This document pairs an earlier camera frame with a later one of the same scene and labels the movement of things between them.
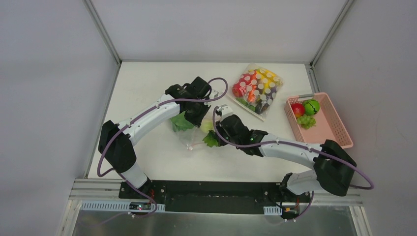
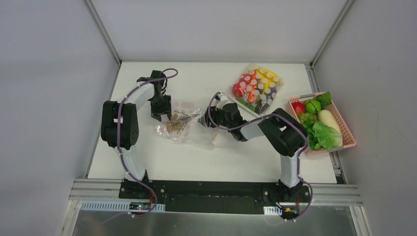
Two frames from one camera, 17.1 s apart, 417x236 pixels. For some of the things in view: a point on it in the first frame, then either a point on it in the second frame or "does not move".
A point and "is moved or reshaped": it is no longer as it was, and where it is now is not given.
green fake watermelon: x=312 y=107 does not move
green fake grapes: x=306 y=122 does not move
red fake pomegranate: x=298 y=109 does not move
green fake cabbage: x=179 y=123 → x=320 y=137
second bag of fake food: x=254 y=89 does not move
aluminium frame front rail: x=96 y=189 does not move
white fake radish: x=207 y=124 is moved or reshaped
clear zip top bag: x=192 y=136 is moved or reshaped
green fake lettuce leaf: x=211 y=139 → x=325 y=99
